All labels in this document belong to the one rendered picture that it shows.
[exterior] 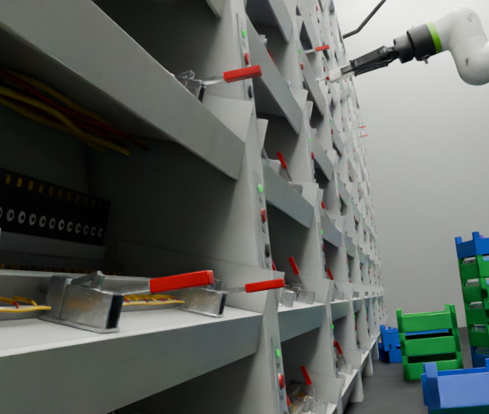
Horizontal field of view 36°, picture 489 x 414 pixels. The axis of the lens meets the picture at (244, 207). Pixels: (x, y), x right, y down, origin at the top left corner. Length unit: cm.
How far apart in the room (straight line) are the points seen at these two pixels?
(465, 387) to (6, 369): 110
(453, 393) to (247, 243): 59
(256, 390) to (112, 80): 47
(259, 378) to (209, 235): 17
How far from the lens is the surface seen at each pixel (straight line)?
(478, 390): 136
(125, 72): 54
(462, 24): 217
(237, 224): 89
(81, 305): 45
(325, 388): 158
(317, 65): 238
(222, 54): 93
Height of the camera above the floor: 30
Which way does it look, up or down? 8 degrees up
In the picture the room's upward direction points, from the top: 6 degrees counter-clockwise
